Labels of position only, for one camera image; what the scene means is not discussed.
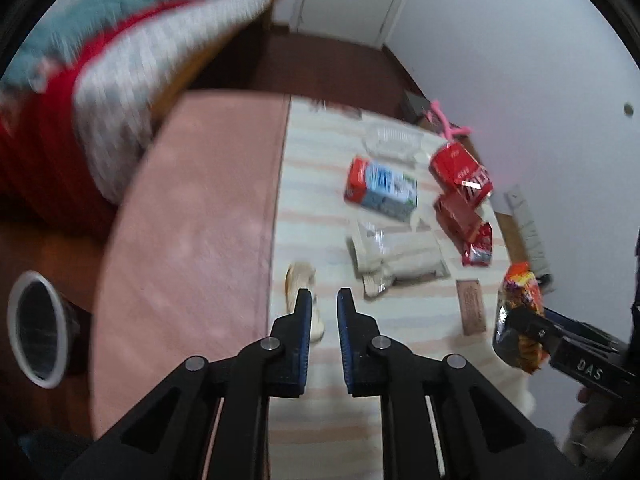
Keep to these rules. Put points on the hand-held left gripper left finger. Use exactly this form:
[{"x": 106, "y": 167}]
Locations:
[{"x": 302, "y": 345}]

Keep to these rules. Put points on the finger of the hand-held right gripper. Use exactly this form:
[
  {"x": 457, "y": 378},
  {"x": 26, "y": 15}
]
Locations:
[
  {"x": 575, "y": 324},
  {"x": 532, "y": 329}
]

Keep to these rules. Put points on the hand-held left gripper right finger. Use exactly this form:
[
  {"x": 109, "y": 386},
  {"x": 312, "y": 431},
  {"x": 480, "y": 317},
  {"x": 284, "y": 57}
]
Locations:
[{"x": 345, "y": 345}]

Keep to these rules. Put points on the orange snack packet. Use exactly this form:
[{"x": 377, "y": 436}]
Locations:
[{"x": 520, "y": 290}]

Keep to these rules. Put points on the red snack wrapper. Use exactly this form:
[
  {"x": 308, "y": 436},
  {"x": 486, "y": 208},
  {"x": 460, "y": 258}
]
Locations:
[{"x": 467, "y": 232}]

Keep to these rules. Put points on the blue and red milk carton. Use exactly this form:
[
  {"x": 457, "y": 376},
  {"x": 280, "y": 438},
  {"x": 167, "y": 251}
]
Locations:
[{"x": 382, "y": 187}]

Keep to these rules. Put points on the clear plastic tray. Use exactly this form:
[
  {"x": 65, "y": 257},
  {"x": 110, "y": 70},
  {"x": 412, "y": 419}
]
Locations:
[{"x": 392, "y": 142}]

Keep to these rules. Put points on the white waste bin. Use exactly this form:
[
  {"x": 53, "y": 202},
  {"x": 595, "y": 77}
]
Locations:
[{"x": 37, "y": 330}]

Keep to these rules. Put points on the person's right forearm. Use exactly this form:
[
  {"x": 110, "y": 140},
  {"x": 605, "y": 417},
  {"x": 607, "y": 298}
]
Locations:
[{"x": 592, "y": 435}]

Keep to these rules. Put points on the crumpled white tissue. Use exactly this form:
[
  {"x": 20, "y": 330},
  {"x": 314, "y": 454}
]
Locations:
[{"x": 302, "y": 280}]

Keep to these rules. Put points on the brown flat card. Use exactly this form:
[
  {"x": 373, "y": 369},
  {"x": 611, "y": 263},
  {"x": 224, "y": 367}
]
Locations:
[{"x": 471, "y": 306}]

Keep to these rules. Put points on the brown cardboard piece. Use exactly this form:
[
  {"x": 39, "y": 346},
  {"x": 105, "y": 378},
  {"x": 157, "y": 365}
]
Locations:
[{"x": 511, "y": 240}]

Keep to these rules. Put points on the clear bag with white contents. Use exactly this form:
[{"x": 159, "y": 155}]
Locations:
[{"x": 397, "y": 255}]

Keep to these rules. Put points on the grey ruler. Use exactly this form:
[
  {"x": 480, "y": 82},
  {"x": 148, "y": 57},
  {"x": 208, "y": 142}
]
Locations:
[{"x": 527, "y": 222}]

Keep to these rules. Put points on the pink cloth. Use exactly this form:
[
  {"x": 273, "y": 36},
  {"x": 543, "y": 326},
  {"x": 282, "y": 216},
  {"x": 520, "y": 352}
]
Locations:
[{"x": 195, "y": 240}]

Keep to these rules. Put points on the pink twisted toy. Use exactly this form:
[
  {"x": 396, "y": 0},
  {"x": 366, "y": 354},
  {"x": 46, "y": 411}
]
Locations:
[{"x": 447, "y": 122}]

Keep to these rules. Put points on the grey small box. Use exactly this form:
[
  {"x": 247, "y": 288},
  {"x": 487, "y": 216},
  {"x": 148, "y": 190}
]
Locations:
[{"x": 412, "y": 106}]

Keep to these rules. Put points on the checkered quilt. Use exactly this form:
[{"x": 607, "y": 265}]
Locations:
[{"x": 150, "y": 75}]

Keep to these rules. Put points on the teal blanket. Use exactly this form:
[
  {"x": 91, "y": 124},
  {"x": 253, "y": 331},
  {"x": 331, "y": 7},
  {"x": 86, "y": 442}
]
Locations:
[{"x": 125, "y": 5}]

